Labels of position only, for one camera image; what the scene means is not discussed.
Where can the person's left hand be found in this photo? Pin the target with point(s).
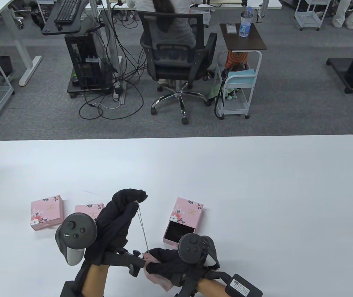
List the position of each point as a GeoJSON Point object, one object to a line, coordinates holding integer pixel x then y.
{"type": "Point", "coordinates": [114, 216]}

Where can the black wheeled computer platform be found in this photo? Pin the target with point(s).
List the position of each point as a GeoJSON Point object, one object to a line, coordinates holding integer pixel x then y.
{"type": "Point", "coordinates": [86, 90]}

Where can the black mesh office chair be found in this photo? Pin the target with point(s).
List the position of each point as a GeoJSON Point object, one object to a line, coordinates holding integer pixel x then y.
{"type": "Point", "coordinates": [176, 71]}

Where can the white desk with metal legs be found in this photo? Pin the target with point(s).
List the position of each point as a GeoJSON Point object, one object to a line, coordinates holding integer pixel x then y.
{"type": "Point", "coordinates": [111, 31]}

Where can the grey power strip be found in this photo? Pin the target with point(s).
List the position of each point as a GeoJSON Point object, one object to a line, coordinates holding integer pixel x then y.
{"type": "Point", "coordinates": [118, 91]}

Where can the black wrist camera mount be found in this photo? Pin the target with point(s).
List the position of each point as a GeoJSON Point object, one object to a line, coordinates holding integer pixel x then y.
{"type": "Point", "coordinates": [126, 261]}
{"type": "Point", "coordinates": [188, 286]}

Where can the black VR controller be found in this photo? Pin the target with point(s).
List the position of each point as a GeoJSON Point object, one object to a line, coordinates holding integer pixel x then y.
{"type": "Point", "coordinates": [191, 247]}
{"type": "Point", "coordinates": [75, 230]}

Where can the orange patterned bag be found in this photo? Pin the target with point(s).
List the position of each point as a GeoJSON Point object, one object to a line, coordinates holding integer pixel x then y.
{"type": "Point", "coordinates": [236, 58]}

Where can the black computer tower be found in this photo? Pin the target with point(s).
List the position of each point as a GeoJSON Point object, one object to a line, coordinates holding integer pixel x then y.
{"type": "Point", "coordinates": [83, 58]}

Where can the person's right hand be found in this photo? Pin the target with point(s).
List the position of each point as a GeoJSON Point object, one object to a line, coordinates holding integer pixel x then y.
{"type": "Point", "coordinates": [167, 266]}

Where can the person's right forearm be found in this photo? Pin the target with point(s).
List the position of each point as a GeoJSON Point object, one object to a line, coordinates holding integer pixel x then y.
{"type": "Point", "coordinates": [210, 286]}

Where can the black keyboard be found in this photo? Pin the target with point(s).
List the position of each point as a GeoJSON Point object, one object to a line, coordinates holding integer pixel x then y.
{"type": "Point", "coordinates": [66, 12]}

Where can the black keyboard tray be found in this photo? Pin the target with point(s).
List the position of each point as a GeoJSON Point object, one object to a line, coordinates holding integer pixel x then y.
{"type": "Point", "coordinates": [71, 29]}

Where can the black backpack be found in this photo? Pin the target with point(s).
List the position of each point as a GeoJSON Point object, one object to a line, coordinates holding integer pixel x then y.
{"type": "Point", "coordinates": [38, 18]}

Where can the clear water bottle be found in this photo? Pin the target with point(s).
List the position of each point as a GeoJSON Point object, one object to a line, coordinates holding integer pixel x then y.
{"type": "Point", "coordinates": [245, 26]}

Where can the white chair base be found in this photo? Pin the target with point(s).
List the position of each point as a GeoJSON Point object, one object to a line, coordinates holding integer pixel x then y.
{"type": "Point", "coordinates": [18, 21]}

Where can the green bag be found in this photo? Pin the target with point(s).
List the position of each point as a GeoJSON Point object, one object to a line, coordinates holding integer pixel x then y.
{"type": "Point", "coordinates": [216, 91]}

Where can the brown side table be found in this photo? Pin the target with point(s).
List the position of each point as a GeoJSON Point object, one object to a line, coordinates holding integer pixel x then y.
{"type": "Point", "coordinates": [244, 43]}

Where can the pink floral jewelry box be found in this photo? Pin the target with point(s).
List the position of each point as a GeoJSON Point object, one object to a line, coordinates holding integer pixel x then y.
{"type": "Point", "coordinates": [185, 213]}
{"type": "Point", "coordinates": [86, 210]}
{"type": "Point", "coordinates": [47, 212]}

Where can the white smartphone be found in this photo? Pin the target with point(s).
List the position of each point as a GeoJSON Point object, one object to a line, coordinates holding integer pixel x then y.
{"type": "Point", "coordinates": [231, 28]}

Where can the black labelled wrist sensor box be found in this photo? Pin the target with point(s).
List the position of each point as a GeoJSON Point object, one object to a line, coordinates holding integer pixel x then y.
{"type": "Point", "coordinates": [243, 286]}

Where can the light blue folder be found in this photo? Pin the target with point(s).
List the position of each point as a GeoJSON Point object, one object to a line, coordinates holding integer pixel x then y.
{"type": "Point", "coordinates": [241, 77]}

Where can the person's left forearm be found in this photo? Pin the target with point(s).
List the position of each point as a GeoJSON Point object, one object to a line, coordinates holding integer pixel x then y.
{"type": "Point", "coordinates": [94, 280]}

